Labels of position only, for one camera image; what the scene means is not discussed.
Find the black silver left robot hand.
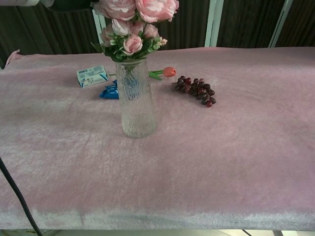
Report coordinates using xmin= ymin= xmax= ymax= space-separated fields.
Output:
xmin=14 ymin=0 xmax=94 ymax=11

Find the dark red grape bunch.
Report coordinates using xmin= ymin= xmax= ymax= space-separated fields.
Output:
xmin=174 ymin=75 xmax=217 ymax=108

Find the clear glass cup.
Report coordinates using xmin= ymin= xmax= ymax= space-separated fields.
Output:
xmin=115 ymin=59 xmax=158 ymax=139

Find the thick black cable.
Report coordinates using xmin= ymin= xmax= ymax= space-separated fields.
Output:
xmin=0 ymin=156 xmax=44 ymax=236

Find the pink artificial flower bouquet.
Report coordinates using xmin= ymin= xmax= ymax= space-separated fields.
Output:
xmin=90 ymin=0 xmax=180 ymax=82

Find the white frame post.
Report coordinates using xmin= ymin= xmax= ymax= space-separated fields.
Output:
xmin=92 ymin=2 xmax=107 ymax=54
xmin=268 ymin=0 xmax=294 ymax=48
xmin=205 ymin=0 xmax=224 ymax=47

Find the white blue milk carton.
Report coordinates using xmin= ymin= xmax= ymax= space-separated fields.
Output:
xmin=76 ymin=64 xmax=110 ymax=88

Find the pink velvet tablecloth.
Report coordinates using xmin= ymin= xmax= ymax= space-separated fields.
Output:
xmin=0 ymin=46 xmax=315 ymax=231

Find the orange artificial tulip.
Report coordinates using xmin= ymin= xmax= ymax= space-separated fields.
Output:
xmin=108 ymin=66 xmax=177 ymax=81

